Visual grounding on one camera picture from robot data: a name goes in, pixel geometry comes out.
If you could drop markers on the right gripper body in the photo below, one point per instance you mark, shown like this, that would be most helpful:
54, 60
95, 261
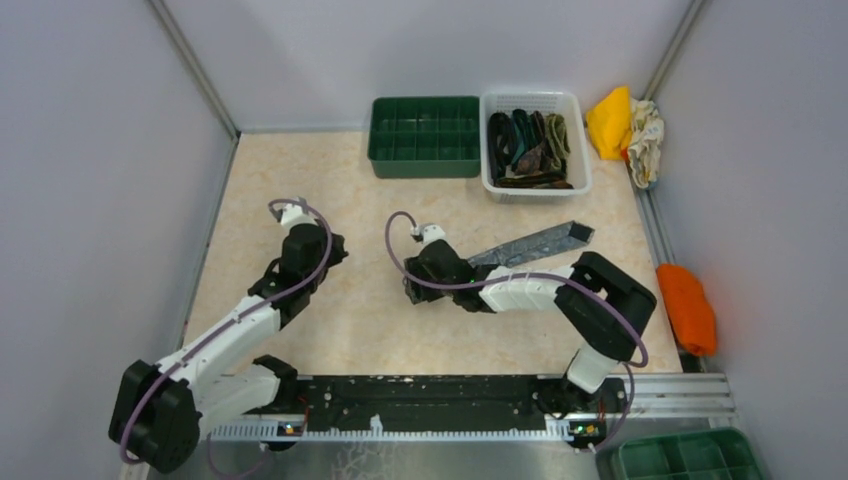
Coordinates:
423, 291

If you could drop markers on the grey floral tie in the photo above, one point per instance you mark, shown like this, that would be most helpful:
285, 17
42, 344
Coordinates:
568, 236

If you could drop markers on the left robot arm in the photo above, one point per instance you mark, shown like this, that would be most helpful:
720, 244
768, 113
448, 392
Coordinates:
165, 408

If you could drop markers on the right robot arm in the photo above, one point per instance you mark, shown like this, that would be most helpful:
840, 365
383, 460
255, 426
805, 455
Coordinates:
607, 307

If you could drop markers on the green divided organizer tray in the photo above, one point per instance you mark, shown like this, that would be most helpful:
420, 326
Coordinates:
421, 137

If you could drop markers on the brown patterned tie in basket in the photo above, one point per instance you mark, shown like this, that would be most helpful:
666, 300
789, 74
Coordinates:
536, 170

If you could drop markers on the black tie in basket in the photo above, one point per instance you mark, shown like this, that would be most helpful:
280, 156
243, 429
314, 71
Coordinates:
502, 144

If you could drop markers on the teal tie in basket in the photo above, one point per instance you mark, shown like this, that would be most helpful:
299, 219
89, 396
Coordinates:
524, 131

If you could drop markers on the olive tie in basket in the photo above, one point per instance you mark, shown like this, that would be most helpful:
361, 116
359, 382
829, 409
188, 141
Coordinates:
558, 149

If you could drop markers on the white plastic basket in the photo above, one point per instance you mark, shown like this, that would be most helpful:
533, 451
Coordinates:
538, 104

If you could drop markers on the yellow cloth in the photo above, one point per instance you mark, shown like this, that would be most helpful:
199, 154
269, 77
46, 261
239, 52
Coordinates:
609, 124

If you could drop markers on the cream patterned cloth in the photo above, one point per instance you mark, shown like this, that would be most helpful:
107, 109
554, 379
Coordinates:
644, 149

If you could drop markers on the orange cloth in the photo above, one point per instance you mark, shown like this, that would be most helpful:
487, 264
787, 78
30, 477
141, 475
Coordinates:
690, 313

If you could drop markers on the green crate bottom right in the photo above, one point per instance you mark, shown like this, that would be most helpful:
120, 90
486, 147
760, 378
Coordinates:
723, 453

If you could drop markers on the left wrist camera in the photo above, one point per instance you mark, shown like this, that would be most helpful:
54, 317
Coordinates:
290, 215

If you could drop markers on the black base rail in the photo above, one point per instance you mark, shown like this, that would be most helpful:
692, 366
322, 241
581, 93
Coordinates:
442, 403

